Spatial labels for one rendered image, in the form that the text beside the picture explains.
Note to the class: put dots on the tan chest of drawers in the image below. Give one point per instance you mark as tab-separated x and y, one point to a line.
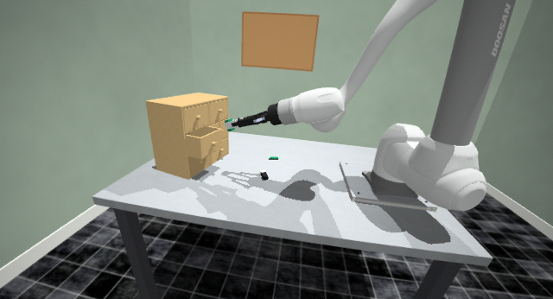
166	125

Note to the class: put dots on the wooden drawer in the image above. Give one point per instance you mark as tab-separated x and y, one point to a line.
221	125
201	144
195	165
191	118
224	150
217	110

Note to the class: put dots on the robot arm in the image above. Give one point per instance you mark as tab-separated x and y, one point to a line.
443	166

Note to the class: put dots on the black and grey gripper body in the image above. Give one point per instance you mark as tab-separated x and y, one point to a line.
271	115

